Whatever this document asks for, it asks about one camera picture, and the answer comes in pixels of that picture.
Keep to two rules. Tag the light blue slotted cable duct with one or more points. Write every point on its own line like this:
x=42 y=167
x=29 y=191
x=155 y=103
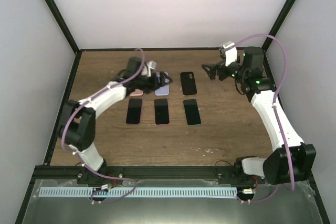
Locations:
x=141 y=192

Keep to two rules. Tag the black front mounting rail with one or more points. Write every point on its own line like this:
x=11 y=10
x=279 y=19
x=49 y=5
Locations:
x=222 y=174

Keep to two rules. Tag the pink phone case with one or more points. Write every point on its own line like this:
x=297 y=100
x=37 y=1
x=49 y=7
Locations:
x=136 y=93

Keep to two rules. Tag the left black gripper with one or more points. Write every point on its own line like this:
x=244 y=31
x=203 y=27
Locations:
x=155 y=85

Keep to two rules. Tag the black phone case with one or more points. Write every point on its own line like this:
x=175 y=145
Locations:
x=188 y=83

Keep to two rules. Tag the black screen pink phone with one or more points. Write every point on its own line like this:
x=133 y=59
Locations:
x=134 y=111

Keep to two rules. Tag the black screen teal phone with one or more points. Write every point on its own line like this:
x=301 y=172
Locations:
x=192 y=112

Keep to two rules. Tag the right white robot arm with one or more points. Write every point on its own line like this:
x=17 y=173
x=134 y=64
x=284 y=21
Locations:
x=291 y=159

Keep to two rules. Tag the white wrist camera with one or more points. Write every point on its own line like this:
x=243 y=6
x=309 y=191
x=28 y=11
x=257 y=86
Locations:
x=148 y=69
x=228 y=52

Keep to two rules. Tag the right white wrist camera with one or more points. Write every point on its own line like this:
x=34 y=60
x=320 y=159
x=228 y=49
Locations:
x=228 y=52

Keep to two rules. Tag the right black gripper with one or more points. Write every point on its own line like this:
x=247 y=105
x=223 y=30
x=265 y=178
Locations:
x=213 y=73

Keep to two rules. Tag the lavender phone case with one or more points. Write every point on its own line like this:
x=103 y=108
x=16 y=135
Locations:
x=162 y=91

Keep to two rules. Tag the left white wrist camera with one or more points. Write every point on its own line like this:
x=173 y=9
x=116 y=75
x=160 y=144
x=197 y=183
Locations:
x=148 y=69

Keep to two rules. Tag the black enclosure frame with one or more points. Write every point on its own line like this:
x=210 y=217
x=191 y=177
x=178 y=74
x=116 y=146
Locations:
x=78 y=52

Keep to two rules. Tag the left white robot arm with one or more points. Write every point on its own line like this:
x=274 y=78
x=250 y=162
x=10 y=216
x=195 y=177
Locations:
x=77 y=126

